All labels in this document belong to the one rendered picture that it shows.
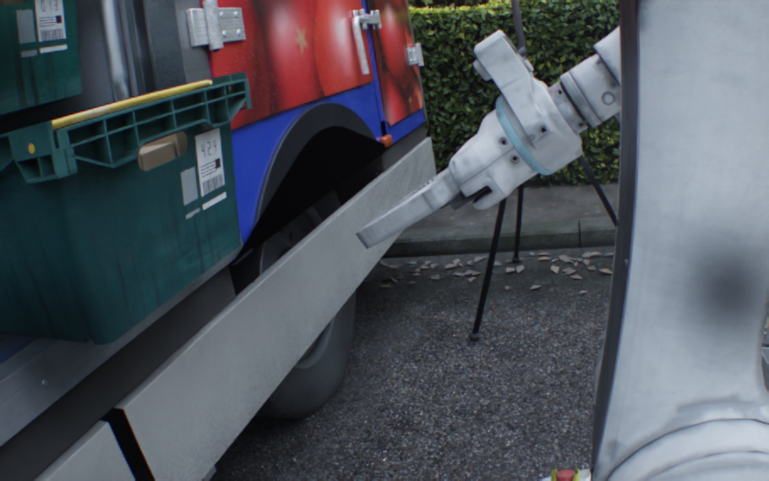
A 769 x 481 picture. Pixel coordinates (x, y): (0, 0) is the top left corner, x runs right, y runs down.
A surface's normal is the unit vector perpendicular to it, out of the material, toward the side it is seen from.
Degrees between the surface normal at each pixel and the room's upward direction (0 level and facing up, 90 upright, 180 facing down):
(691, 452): 18
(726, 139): 90
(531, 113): 63
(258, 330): 90
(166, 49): 90
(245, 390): 90
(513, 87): 74
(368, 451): 0
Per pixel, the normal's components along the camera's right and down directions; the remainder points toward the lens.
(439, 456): -0.15, -0.94
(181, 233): 0.96, 0.01
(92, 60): -0.28, 0.33
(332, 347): 0.69, -0.47
